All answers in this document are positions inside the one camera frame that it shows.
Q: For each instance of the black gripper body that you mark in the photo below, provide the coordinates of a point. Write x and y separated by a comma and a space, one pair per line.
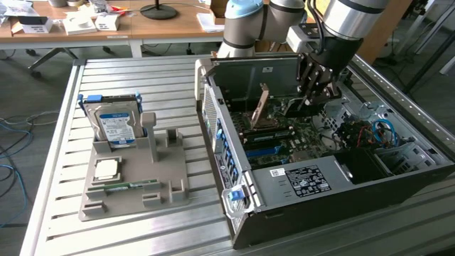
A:
341, 53

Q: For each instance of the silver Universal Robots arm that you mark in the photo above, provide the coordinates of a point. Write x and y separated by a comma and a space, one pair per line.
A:
245, 29

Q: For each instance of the wooden cabinet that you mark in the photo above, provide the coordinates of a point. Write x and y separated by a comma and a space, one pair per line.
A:
384, 45

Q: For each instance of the green motherboard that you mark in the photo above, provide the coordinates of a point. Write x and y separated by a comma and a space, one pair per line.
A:
309, 138

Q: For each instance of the CPU socket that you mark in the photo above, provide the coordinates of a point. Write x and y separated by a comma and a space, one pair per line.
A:
269, 123

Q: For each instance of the black plastic shroud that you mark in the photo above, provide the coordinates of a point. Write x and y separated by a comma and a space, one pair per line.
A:
362, 166

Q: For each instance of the blue expansion slot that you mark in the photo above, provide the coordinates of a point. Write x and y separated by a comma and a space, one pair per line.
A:
263, 152

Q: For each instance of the white paper stack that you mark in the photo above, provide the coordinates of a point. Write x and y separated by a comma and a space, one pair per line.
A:
210, 22

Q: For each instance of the brown cardboard box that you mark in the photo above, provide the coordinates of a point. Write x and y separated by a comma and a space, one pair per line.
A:
218, 8

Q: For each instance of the grey power supply unit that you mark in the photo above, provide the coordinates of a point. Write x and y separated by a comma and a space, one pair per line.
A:
277, 186

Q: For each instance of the open black PC case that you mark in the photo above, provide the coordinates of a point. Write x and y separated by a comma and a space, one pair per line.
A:
319, 213

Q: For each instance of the blue case latch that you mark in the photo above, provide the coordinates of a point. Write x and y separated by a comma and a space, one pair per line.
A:
234, 194

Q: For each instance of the wooden desk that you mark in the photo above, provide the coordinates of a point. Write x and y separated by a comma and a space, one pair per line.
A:
161, 26

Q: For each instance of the black lamp base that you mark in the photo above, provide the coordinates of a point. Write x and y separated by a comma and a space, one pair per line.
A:
159, 12

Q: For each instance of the hard disk in blue caddy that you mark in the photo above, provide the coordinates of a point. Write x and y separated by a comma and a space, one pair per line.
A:
115, 128

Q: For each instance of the small white labelled box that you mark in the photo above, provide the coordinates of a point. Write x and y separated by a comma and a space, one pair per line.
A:
107, 22

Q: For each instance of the grey printed parts rack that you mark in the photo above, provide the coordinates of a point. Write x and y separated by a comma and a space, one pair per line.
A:
142, 186

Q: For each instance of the green RAM stick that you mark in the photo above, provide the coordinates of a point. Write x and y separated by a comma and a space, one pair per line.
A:
135, 184

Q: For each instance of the silver CPU chip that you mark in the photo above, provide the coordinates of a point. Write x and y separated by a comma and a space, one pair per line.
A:
107, 170

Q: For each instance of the white box with tape roll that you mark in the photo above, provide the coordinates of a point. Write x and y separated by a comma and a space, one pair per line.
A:
79, 24

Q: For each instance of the white box with black lid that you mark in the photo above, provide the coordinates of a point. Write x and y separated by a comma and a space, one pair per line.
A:
35, 25

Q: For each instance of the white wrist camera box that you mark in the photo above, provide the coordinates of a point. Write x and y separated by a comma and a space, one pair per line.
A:
298, 37

